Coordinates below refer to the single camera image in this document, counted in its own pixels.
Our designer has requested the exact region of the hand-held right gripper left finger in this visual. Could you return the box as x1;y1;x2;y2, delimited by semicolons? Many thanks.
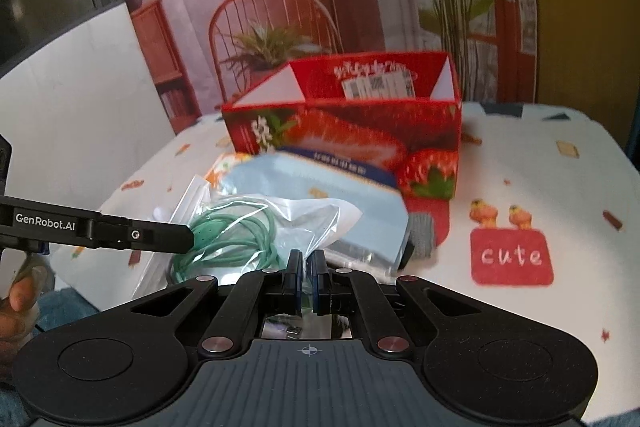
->
129;249;305;358

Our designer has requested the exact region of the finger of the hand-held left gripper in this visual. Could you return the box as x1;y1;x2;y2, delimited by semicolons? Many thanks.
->
94;213;196;256

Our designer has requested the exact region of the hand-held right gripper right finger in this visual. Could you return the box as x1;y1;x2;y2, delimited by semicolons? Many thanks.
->
306;249;481;358

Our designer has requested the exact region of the clear bag with green cable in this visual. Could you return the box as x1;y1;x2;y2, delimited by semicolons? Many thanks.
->
167;194;364;284

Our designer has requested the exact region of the red strawberry print box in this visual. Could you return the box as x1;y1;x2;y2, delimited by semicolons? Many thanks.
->
221;52;462;201

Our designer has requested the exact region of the person's left hand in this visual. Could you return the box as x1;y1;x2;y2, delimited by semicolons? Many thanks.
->
0;253;53;358

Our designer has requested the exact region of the clear zip bag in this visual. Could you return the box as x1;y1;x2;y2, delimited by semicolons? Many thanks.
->
50;174;216;303

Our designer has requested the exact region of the light blue packet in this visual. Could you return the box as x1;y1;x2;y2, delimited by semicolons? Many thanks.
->
227;149;412;271

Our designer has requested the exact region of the orange and white packet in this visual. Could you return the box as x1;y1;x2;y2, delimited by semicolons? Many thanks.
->
206;152;252;194

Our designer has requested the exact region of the white cartoon print tablecloth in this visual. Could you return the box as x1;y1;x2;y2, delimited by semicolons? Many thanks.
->
50;101;639;424

